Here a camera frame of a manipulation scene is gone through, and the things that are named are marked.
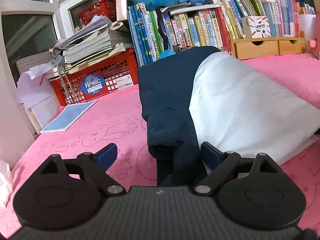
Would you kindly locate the stack of papers and booklets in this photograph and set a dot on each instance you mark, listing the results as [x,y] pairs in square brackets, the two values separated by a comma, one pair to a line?
[97,41]

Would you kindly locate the red upper basket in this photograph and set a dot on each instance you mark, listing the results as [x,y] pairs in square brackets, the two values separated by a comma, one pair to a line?
[99,8]

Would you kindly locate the white pencil pattern box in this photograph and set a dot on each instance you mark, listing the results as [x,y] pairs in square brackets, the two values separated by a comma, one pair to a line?
[256,27]

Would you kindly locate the blue plush ball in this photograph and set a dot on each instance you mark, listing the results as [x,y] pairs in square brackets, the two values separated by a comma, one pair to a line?
[166,53]

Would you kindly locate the red plastic crate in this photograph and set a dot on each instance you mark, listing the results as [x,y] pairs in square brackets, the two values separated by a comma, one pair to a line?
[111,74]

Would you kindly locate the pink toy house frame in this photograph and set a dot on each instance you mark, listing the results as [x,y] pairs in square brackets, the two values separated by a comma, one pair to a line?
[315,43]

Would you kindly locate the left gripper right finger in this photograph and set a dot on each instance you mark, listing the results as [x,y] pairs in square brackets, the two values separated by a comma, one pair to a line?
[254,192]

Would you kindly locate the white and navy jacket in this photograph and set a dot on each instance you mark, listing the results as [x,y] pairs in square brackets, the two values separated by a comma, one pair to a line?
[206,95]

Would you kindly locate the wooden drawer organizer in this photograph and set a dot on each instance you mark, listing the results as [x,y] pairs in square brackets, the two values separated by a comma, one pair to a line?
[244,49]

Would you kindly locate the row of upright books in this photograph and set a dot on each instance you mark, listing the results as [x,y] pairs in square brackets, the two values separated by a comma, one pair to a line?
[215,23]

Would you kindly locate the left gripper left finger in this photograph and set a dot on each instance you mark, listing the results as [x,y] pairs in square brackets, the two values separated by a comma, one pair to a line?
[63,193]

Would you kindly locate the light blue notebook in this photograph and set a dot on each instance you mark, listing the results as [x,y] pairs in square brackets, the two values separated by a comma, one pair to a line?
[67,117]

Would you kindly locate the pink bunny table mat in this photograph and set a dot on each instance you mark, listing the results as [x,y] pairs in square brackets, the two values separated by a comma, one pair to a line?
[147,210]

